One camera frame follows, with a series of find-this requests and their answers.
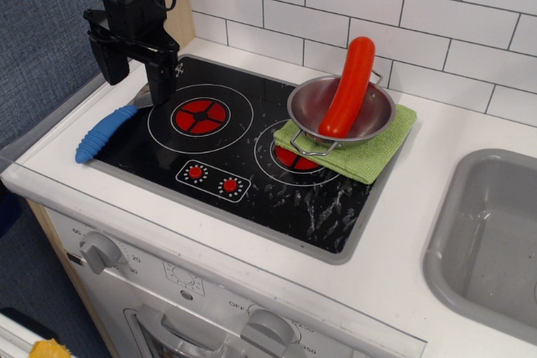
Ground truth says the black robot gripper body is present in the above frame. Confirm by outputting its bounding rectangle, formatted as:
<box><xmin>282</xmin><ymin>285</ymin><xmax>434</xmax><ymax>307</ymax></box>
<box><xmin>84</xmin><ymin>0</ymin><xmax>180</xmax><ymax>64</ymax></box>

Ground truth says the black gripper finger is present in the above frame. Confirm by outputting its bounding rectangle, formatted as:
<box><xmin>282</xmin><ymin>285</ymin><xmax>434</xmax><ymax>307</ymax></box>
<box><xmin>90</xmin><ymin>37</ymin><xmax>129</xmax><ymax>85</ymax></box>
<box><xmin>145</xmin><ymin>63</ymin><xmax>176</xmax><ymax>106</ymax></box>

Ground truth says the blue handled metal spoon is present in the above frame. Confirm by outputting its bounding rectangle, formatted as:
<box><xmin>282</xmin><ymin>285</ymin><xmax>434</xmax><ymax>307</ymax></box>
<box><xmin>75</xmin><ymin>84</ymin><xmax>153</xmax><ymax>163</ymax></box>

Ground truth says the red toy sausage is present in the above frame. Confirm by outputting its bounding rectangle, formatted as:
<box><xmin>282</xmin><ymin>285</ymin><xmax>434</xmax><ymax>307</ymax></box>
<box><xmin>319</xmin><ymin>36</ymin><xmax>376</xmax><ymax>138</ymax></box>

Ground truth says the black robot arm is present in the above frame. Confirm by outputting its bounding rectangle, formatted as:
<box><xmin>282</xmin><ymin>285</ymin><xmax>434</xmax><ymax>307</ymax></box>
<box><xmin>84</xmin><ymin>0</ymin><xmax>180</xmax><ymax>106</ymax></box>

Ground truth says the black toy stove top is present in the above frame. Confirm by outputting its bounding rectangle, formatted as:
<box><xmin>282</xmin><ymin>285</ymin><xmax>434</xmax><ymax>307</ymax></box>
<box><xmin>91</xmin><ymin>56</ymin><xmax>388</xmax><ymax>264</ymax></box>

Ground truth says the small steel wok pan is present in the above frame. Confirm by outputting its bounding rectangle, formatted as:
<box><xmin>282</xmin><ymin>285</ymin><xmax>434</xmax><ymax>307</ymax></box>
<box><xmin>287</xmin><ymin>75</ymin><xmax>396</xmax><ymax>157</ymax></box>

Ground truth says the grey left oven knob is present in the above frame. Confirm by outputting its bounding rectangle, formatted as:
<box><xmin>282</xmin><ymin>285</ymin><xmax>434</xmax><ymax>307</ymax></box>
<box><xmin>80</xmin><ymin>231</ymin><xmax>122</xmax><ymax>274</ymax></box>

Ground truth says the grey oven knob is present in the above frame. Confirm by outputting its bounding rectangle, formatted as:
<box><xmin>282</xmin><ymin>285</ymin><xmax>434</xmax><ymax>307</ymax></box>
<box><xmin>80</xmin><ymin>231</ymin><xmax>122</xmax><ymax>274</ymax></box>
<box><xmin>240</xmin><ymin>309</ymin><xmax>295</xmax><ymax>357</ymax></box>

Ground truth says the green microfiber cloth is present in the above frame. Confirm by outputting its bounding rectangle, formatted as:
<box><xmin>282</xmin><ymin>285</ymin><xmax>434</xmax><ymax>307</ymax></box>
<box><xmin>274</xmin><ymin>105</ymin><xmax>417</xmax><ymax>184</ymax></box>

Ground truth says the white toy oven front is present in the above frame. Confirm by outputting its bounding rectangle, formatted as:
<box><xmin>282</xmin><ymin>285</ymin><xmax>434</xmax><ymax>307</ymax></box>
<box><xmin>47</xmin><ymin>210</ymin><xmax>425</xmax><ymax>357</ymax></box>

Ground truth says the grey right oven knob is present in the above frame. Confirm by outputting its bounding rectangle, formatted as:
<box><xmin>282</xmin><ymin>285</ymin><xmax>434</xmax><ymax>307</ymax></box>
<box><xmin>240</xmin><ymin>309</ymin><xmax>295</xmax><ymax>357</ymax></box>

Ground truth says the yellow object at bottom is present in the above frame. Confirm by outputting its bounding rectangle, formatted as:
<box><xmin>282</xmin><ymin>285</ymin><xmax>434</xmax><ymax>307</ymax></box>
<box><xmin>29</xmin><ymin>339</ymin><xmax>72</xmax><ymax>358</ymax></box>

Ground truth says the grey plastic sink basin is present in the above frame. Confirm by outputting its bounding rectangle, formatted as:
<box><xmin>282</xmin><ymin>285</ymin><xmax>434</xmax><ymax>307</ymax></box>
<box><xmin>423</xmin><ymin>148</ymin><xmax>536</xmax><ymax>344</ymax></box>

